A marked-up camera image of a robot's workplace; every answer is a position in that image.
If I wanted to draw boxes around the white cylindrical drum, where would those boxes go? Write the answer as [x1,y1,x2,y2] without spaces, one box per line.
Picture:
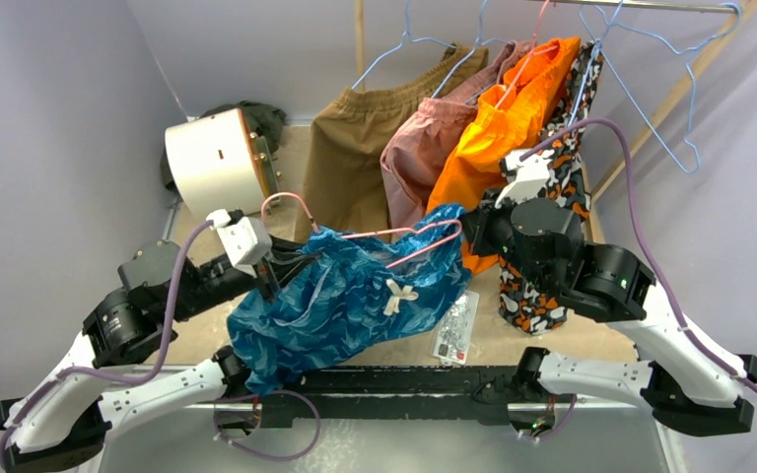
[165,108,280,220]

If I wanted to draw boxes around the wooden rack pole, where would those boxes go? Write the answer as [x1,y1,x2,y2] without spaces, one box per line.
[352,0,366,90]

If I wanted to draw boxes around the empty blue wire hanger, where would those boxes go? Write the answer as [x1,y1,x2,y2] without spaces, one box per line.
[578,1,744,174]

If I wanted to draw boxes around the pink wire hanger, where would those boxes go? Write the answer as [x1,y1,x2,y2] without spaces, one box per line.
[260,191,462,269]
[495,0,555,109]

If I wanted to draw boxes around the aluminium frame rail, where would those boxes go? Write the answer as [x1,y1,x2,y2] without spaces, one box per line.
[78,202,687,473]

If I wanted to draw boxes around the orange shorts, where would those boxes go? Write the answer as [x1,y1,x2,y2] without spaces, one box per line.
[425,35,583,276]

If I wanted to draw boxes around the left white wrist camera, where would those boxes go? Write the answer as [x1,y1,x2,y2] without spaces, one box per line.
[206,209,273,274]

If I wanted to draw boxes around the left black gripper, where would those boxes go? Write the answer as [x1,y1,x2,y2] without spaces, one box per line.
[170,233,324,321]

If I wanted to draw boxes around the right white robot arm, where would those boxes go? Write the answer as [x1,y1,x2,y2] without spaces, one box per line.
[460,191,757,438]

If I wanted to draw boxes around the pink shorts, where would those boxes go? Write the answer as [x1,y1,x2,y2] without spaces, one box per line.
[380,41,531,228]

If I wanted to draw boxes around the metal hanging rod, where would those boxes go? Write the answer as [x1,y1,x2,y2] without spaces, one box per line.
[552,0,741,15]

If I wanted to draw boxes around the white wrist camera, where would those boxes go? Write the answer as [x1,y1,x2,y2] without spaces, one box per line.
[495,149,555,209]
[206,209,273,274]

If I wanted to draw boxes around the wooden diagonal rack bar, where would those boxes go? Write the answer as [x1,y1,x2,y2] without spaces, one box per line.
[586,0,757,197]

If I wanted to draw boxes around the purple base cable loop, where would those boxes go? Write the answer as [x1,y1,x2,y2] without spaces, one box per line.
[212,389,323,462]

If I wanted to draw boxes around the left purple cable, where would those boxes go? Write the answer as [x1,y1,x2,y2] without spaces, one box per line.
[0,218,217,471]

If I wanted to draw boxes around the camouflage patterned shorts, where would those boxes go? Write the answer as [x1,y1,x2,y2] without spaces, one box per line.
[499,43,603,336]

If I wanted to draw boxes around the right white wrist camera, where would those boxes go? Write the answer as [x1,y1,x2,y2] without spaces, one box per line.
[495,149,555,209]

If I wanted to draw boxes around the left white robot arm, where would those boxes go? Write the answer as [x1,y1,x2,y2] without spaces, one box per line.
[0,238,315,472]

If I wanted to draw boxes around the white printed card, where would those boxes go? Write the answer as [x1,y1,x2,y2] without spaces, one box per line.
[432,291,479,367]

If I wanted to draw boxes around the dark green cloth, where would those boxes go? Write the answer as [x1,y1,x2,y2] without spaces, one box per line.
[160,101,287,192]

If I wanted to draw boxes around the blue patterned shorts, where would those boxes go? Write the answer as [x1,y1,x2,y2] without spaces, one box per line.
[227,203,471,395]

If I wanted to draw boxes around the brown shorts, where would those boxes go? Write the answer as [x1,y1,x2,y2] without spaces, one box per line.
[295,44,489,241]

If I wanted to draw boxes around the blue wire hanger left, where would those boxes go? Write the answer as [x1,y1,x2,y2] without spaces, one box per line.
[350,0,456,92]

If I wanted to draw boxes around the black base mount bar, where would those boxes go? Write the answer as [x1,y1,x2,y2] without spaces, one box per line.
[261,366,551,429]

